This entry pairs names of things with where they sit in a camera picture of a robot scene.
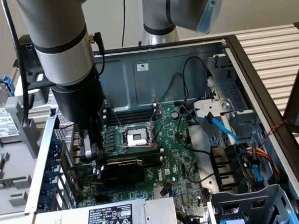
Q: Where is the yellow black braided cable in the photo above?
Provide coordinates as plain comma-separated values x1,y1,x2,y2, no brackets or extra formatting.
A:
176,206,209,224

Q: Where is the CPU socket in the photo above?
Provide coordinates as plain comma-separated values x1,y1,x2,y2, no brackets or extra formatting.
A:
114,121,160,154

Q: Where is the dark framed panel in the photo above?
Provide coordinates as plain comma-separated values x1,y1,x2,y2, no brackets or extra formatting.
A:
279,53,299,137

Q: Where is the thin metal locking lever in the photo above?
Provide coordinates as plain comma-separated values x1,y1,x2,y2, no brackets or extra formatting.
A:
116,141,159,152
105,99,125,133

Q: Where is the thick black camera cable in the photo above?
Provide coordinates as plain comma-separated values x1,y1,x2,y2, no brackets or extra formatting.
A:
0,0,36,128

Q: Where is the white sticker label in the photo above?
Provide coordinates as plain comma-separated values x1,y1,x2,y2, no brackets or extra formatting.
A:
135,62,150,72

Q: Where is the grey hard drive tray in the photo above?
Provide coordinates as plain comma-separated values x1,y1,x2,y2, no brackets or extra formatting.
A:
0,78,46,217

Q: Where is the open grey PC case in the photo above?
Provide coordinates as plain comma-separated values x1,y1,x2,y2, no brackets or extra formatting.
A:
14,30,299,224

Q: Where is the thin black wire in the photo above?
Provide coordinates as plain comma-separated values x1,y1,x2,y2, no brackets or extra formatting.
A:
156,72,185,104
181,56,211,102

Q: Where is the black box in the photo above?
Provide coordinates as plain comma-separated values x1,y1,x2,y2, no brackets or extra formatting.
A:
11,33,46,81

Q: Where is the blue SATA wire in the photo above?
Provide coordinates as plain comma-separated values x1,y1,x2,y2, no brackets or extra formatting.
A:
203,109,242,154

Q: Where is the blue disk latch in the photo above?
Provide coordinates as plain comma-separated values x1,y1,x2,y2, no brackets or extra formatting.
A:
0,73,18,98

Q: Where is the short black expansion slot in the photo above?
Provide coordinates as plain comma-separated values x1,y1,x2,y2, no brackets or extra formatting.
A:
94,194,108,204

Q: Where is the black gripper cable connector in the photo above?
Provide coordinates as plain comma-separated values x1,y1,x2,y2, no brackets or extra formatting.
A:
88,30,107,77

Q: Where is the grey drive cage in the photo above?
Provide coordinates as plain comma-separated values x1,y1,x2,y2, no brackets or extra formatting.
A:
206,182,299,224

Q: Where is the black RAM slot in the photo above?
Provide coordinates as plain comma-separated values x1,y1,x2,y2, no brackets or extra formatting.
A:
105,146,165,161
106,109,155,117
106,112,155,120
108,119,153,127
108,116,154,123

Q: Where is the silver disk bay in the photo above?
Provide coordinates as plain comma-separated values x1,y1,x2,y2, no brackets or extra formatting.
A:
189,51,263,150

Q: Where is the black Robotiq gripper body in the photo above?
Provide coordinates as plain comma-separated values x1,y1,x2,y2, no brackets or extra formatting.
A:
50,66,108,138

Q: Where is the blue plastic clip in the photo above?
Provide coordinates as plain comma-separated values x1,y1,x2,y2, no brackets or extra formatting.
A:
250,158,264,188

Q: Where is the metal socket cover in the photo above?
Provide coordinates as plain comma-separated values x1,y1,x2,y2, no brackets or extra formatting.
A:
146,102,167,147

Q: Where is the green GPU with black shroud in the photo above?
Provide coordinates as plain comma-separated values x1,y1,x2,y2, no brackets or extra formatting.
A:
66,155,146,190

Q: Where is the green Dell motherboard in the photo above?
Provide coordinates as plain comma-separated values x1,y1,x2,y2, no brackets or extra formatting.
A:
70,101,213,224

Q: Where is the yellow red black wire bundle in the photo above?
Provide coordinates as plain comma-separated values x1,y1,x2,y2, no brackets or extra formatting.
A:
239,140,283,182

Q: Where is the black plastic fan shroud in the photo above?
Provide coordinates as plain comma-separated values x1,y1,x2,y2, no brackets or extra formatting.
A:
208,142,249,193

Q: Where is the silver hard disk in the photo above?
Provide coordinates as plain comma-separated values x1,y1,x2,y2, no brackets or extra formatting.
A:
0,83,24,145

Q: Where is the thin black hanging cable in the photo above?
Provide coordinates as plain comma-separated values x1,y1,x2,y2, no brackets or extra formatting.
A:
118,0,130,47

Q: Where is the silver power supply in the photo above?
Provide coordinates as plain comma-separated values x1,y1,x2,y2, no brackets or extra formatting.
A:
25,196,179,224

